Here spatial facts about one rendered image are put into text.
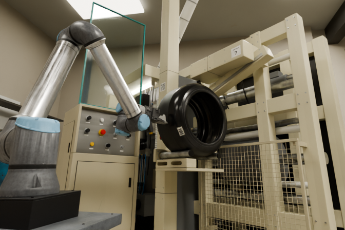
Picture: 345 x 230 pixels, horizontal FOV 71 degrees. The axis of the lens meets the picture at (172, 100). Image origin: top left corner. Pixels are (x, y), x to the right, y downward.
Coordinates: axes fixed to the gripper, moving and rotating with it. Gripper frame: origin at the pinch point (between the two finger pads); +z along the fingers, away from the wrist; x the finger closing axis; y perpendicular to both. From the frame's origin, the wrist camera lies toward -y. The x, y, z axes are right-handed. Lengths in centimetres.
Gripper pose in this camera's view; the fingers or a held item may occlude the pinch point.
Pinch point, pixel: (166, 123)
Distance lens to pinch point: 168.0
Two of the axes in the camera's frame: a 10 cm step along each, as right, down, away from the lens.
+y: 1.1, -9.2, 3.6
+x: -6.2, 2.2, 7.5
